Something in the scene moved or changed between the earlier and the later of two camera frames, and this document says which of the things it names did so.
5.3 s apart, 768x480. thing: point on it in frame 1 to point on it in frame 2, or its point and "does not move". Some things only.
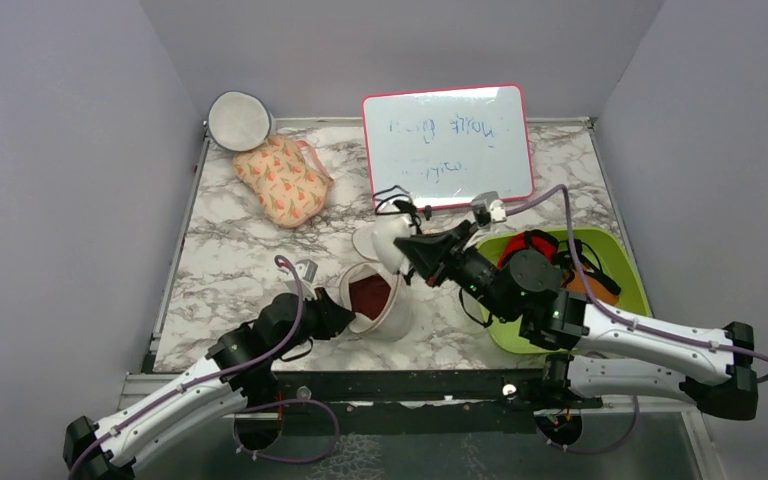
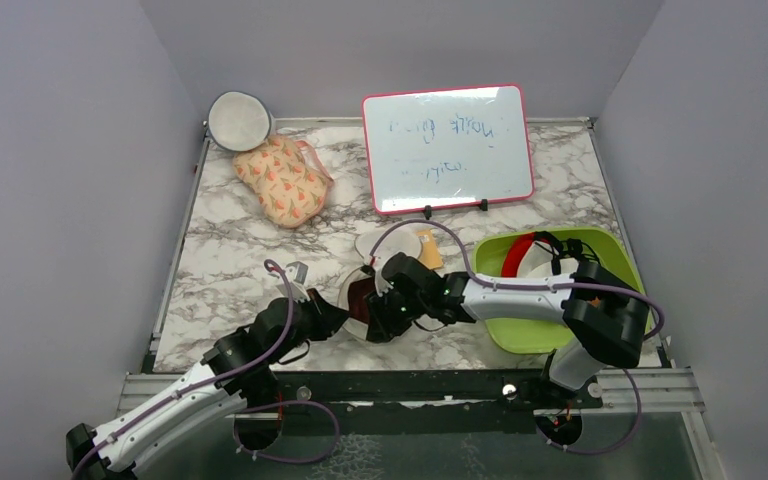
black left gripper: (334, 318) does not move
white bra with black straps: (396, 216) to (549, 256)
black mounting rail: (394, 393) does not move
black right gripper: (436, 255) to (382, 327)
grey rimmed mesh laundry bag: (239, 121) does not move
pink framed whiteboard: (444, 147) does not move
